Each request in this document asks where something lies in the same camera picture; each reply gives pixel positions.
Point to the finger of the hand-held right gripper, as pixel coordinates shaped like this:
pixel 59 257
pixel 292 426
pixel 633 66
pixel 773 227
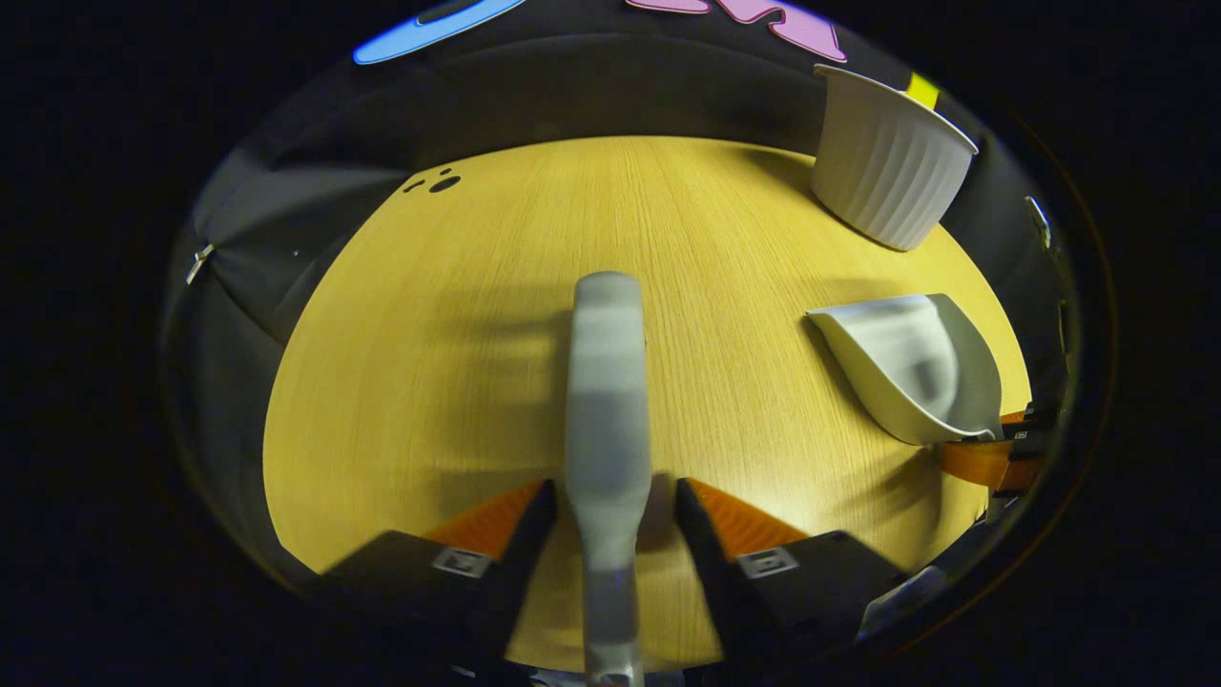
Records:
pixel 983 463

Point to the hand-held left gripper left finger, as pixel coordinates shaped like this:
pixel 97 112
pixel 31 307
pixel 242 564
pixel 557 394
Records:
pixel 525 563

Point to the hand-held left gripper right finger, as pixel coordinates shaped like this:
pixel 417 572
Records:
pixel 706 563

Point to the white dustpan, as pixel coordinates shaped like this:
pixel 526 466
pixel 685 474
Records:
pixel 916 372

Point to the small white broom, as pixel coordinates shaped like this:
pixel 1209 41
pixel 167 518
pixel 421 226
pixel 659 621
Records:
pixel 608 401

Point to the white ribbed garbage bin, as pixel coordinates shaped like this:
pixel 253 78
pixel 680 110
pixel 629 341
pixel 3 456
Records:
pixel 887 162

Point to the white cloth clip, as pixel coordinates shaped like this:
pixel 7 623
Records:
pixel 199 262

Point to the black backdrop cloth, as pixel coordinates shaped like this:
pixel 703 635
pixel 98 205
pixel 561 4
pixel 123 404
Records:
pixel 572 86

